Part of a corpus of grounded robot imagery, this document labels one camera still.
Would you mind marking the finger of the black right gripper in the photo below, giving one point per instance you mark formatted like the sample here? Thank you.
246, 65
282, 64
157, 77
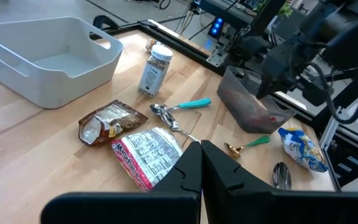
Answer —
267, 84
281, 87

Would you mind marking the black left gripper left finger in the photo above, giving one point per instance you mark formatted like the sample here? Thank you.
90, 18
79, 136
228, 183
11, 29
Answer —
135, 208

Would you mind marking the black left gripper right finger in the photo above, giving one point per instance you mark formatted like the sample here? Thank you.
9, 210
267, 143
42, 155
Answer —
275, 208

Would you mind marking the red ramen noodle packet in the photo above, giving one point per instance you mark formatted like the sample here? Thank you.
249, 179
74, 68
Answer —
253, 109

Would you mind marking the pink Maruchan ramen packet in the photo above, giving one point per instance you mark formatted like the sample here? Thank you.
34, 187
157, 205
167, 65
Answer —
148, 155

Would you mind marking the blue yellow snack packet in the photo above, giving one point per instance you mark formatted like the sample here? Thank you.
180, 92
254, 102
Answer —
303, 149

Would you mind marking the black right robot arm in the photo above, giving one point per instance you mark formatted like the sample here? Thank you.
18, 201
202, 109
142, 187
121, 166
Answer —
346, 31

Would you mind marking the dark translucent plastic bin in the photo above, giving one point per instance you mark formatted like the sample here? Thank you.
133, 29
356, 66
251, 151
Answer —
244, 105

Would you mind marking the dark steel spoon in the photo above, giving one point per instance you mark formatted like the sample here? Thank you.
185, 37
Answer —
281, 175

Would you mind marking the black box with blue lights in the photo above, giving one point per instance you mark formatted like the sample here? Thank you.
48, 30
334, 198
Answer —
216, 28

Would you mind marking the brown snack packet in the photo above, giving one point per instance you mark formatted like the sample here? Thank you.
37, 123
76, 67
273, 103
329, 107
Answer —
113, 119

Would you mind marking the bagel sesame seasoning jar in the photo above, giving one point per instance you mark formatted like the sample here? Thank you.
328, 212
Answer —
152, 77

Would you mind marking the small glass spice jar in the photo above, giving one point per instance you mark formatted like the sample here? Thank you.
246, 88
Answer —
150, 45

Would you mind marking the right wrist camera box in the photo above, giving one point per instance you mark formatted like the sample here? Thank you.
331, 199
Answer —
317, 93

